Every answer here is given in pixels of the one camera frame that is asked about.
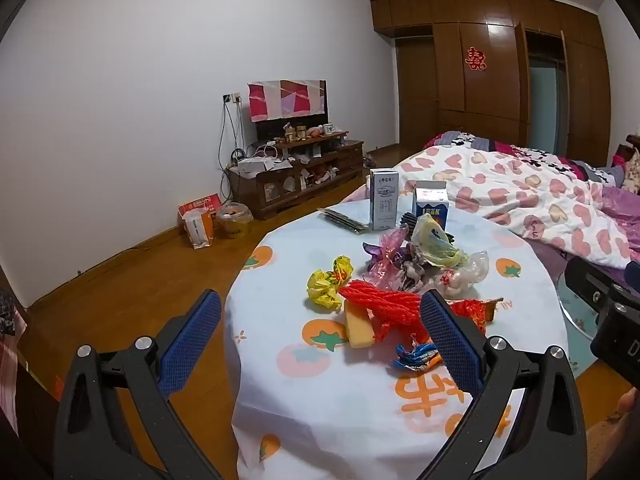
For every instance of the grey white milk carton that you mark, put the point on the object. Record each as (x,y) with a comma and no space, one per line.
(384,200)

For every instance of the orange toy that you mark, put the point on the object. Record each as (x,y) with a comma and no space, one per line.
(315,132)

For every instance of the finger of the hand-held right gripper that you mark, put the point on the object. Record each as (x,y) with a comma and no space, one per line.
(587,282)

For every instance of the yellow wrapper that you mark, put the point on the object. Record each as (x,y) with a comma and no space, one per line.
(325,290)

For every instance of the frosted glass door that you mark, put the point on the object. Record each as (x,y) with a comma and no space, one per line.
(547,105)

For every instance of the yellow plastic bag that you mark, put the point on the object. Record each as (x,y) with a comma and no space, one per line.
(435,245)

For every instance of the purple foil wrapper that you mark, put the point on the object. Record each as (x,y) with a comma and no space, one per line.
(372,250)

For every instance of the pink striped cloth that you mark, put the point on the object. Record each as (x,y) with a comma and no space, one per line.
(10,375)

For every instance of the patchwork cloth cover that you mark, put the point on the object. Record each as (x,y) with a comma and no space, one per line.
(285,100)

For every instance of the white mug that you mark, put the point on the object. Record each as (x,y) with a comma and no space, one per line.
(328,129)

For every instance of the purple quilt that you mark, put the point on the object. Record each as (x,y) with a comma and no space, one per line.
(620,210)

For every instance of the patterned clear plastic wrapper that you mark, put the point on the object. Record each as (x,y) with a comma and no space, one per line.
(412,272)

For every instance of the clear plastic bag red print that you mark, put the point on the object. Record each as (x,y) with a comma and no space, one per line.
(465,275)

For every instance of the light blue cartoon bin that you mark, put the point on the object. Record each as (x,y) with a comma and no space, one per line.
(575,320)

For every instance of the black television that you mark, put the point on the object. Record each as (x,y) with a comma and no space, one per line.
(280,130)

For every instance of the orange mesh bag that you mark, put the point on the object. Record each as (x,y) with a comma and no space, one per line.
(470,310)

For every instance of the red mesh net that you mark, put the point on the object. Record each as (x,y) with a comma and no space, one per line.
(385,305)

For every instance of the yellow sponge block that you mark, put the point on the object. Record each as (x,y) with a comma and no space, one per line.
(357,332)

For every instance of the floral pillow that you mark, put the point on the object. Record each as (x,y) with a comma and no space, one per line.
(634,170)

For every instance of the brown wooden wardrobe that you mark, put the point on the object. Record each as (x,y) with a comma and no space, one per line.
(450,85)

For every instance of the dark wooden television cabinet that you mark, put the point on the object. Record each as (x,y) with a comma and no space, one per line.
(260,200)

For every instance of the wall socket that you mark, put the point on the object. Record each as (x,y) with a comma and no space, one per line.
(232,96)

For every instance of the white box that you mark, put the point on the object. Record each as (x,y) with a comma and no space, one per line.
(255,166)

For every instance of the orange blue candy wrapper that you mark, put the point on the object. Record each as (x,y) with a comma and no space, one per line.
(412,357)

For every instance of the cartoon print blanket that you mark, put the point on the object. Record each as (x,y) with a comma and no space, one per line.
(500,152)

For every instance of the small yellow jar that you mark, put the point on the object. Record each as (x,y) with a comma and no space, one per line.
(290,133)
(301,132)

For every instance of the person's right hand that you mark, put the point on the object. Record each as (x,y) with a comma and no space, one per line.
(627,405)

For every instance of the wooden bed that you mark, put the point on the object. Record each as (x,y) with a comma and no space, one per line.
(550,256)

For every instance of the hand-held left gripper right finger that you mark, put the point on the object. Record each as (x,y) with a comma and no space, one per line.
(450,345)

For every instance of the heart print quilt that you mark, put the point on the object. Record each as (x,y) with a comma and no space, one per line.
(525,195)

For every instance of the pink plastic wrapper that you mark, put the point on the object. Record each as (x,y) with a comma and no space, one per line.
(392,240)

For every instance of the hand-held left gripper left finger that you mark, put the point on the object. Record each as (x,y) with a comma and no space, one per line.
(192,340)

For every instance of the red snack packet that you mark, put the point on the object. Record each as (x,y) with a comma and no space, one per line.
(205,202)

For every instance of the blue white drink carton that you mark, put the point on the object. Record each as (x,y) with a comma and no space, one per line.
(429,210)

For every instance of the clear plastic jar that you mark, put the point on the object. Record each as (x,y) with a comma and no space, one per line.
(234,220)

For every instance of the white paper bag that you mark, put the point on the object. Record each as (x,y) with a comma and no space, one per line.
(197,230)

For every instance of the grey striped garment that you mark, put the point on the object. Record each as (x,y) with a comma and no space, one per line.
(600,172)

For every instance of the red paper decoration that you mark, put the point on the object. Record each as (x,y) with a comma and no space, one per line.
(476,58)

